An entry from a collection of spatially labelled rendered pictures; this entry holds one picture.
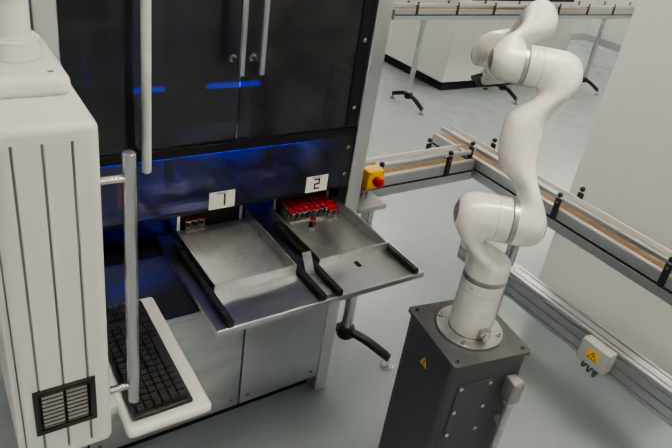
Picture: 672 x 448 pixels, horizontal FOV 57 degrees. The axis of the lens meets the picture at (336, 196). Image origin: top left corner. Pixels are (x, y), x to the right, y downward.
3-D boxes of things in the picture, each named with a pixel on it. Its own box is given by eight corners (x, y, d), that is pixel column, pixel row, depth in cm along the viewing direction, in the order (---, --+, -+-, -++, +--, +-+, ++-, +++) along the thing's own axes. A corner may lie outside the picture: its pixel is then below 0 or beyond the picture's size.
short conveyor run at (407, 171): (342, 206, 233) (348, 169, 226) (320, 188, 244) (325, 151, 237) (473, 180, 270) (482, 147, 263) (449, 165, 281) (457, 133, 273)
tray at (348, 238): (267, 214, 214) (268, 205, 212) (330, 202, 227) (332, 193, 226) (318, 268, 190) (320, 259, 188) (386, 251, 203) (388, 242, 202)
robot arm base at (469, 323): (515, 345, 174) (534, 292, 165) (458, 357, 166) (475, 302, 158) (477, 303, 189) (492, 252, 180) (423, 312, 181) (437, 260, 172)
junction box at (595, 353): (575, 355, 237) (583, 336, 233) (583, 351, 240) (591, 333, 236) (601, 376, 229) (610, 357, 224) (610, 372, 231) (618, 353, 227)
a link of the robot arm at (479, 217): (509, 293, 163) (535, 214, 152) (439, 279, 164) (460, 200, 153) (504, 267, 174) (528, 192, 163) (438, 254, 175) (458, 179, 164)
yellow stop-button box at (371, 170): (355, 181, 227) (358, 163, 224) (371, 178, 231) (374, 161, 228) (366, 191, 222) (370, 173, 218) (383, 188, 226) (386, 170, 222)
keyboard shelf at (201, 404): (48, 327, 166) (47, 319, 165) (152, 302, 181) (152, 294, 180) (90, 455, 135) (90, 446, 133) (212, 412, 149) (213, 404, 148)
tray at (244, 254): (170, 232, 196) (170, 223, 194) (246, 218, 209) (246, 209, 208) (213, 295, 172) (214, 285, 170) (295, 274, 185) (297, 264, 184)
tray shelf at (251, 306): (155, 241, 194) (155, 236, 193) (341, 204, 231) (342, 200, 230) (217, 337, 160) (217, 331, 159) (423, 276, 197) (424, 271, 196)
